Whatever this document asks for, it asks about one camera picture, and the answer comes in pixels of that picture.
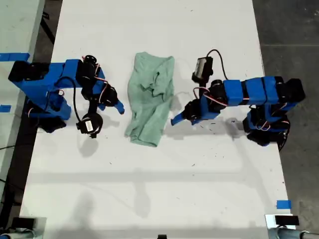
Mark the pale green t-shirt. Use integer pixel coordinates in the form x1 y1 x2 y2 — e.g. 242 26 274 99
124 51 175 148

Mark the long blue tape strip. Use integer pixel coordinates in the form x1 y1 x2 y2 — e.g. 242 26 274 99
0 52 31 62

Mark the pale grey side table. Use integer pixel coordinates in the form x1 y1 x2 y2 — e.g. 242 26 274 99
0 0 46 197

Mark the blue tape patch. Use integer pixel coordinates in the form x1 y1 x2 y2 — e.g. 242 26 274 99
276 200 292 210

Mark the grey metal pipe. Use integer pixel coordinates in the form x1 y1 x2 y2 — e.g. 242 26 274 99
277 228 319 239
0 230 35 239

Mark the black camera stalk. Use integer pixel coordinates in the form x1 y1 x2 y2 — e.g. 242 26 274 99
199 79 209 100
87 96 98 117

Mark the round black camera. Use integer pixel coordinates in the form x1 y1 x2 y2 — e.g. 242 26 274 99
76 113 104 139

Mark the black camera cable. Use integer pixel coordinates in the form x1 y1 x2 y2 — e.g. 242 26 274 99
206 49 292 152
55 76 83 123

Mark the boxy black camera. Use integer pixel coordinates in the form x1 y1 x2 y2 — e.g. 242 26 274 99
191 56 214 84

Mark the white metal bracket plate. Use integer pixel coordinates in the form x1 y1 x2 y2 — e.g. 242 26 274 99
265 214 295 239

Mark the grey metal bracket plate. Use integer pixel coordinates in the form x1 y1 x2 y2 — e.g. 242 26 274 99
9 217 47 239

